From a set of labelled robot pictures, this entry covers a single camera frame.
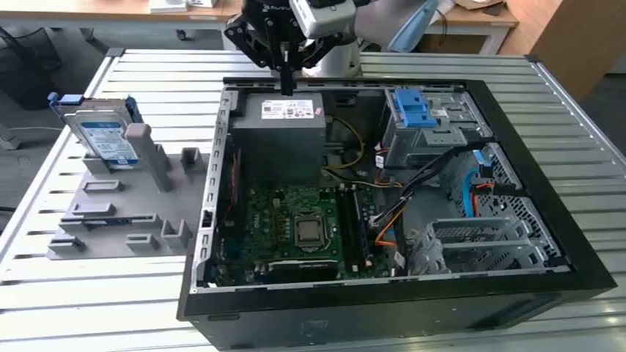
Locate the grey white wire bundle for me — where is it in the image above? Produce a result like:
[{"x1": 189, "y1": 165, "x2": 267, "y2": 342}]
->
[{"x1": 322, "y1": 167, "x2": 408, "y2": 190}]

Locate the brown cardboard piece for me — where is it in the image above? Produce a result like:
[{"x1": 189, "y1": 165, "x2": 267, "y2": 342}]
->
[{"x1": 454, "y1": 0, "x2": 505, "y2": 11}]

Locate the black graphics card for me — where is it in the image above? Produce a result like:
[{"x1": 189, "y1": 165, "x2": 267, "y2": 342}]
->
[{"x1": 266, "y1": 259, "x2": 339, "y2": 284}]

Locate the wooden cabinet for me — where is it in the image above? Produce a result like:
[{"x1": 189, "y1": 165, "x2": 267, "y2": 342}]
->
[{"x1": 498, "y1": 0, "x2": 626, "y2": 106}]

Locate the black PC case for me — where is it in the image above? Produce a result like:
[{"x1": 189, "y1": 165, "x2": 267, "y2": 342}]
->
[{"x1": 177, "y1": 76, "x2": 618, "y2": 349}]

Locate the white floor cable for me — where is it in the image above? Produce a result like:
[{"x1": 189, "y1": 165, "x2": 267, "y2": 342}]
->
[{"x1": 7, "y1": 125, "x2": 63, "y2": 133}]

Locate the yellow wire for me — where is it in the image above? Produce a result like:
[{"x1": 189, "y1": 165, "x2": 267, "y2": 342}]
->
[{"x1": 321, "y1": 117, "x2": 368, "y2": 172}]

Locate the metal drive cage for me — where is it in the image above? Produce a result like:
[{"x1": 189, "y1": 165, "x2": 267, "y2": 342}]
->
[{"x1": 381, "y1": 87, "x2": 496, "y2": 173}]

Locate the black cable bundle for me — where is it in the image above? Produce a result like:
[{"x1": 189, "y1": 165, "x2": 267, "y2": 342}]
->
[{"x1": 380, "y1": 144, "x2": 485, "y2": 235}]

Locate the grey metal foot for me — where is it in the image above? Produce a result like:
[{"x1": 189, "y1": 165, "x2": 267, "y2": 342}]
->
[{"x1": 0, "y1": 120, "x2": 24, "y2": 151}]

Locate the hard disk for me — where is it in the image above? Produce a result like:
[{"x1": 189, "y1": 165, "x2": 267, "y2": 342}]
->
[{"x1": 47, "y1": 93, "x2": 146, "y2": 172}]

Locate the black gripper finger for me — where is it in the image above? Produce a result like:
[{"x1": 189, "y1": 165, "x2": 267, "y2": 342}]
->
[
  {"x1": 290, "y1": 33, "x2": 343, "y2": 97},
  {"x1": 223, "y1": 15, "x2": 291, "y2": 97}
]

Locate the grey parts rack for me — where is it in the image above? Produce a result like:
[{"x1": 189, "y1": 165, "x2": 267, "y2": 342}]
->
[{"x1": 46, "y1": 123, "x2": 211, "y2": 260}]

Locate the wooden desk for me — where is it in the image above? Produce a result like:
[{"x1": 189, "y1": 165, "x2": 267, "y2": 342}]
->
[{"x1": 0, "y1": 0, "x2": 521, "y2": 51}]

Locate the thin red wire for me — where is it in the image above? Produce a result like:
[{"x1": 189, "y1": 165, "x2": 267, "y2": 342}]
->
[{"x1": 233, "y1": 148, "x2": 243, "y2": 224}]

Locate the black RAM slot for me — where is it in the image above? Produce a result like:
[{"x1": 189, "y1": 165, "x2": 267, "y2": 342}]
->
[{"x1": 339, "y1": 185, "x2": 357, "y2": 271}]

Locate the blue data wire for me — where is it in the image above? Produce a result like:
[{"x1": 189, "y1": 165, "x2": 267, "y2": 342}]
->
[{"x1": 462, "y1": 144, "x2": 492, "y2": 219}]

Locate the blue plastic drive latch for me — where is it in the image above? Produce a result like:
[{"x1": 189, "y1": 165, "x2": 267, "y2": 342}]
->
[{"x1": 394, "y1": 89, "x2": 441, "y2": 128}]

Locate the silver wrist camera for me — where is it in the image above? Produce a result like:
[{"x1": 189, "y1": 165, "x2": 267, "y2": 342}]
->
[{"x1": 289, "y1": 0, "x2": 357, "y2": 39}]

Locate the red orange power wire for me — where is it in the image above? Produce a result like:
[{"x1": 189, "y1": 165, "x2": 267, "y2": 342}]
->
[{"x1": 472, "y1": 179, "x2": 528, "y2": 196}]

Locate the silver CPU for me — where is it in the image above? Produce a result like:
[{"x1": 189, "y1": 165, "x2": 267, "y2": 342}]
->
[{"x1": 295, "y1": 219, "x2": 323, "y2": 243}]

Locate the grey power supply unit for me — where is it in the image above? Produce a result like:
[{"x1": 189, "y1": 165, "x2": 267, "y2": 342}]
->
[{"x1": 229, "y1": 91, "x2": 327, "y2": 188}]

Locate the green motherboard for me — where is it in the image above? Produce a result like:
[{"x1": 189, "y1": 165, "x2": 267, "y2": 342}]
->
[{"x1": 218, "y1": 185, "x2": 393, "y2": 285}]

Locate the orange wire bundle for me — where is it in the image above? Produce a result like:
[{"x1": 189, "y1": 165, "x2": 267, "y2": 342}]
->
[{"x1": 374, "y1": 219, "x2": 398, "y2": 247}]

